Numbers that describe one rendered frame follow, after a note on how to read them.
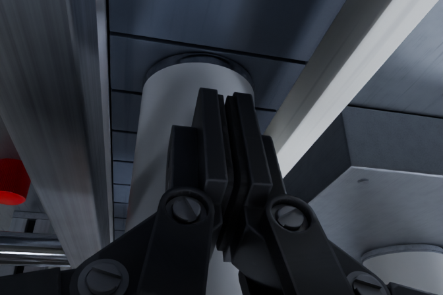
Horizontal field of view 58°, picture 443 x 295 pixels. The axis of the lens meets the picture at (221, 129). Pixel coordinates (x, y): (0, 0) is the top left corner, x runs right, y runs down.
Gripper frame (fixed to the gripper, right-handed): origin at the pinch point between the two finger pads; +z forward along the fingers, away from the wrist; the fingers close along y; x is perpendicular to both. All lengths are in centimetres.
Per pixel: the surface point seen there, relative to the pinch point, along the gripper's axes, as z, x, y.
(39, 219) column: 23.8, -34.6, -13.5
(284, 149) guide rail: 3.8, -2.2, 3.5
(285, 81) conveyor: 7.0, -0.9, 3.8
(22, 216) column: 24.0, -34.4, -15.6
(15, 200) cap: 16.9, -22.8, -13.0
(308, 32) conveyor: 6.0, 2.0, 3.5
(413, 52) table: 12.3, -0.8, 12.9
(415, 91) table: 13.5, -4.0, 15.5
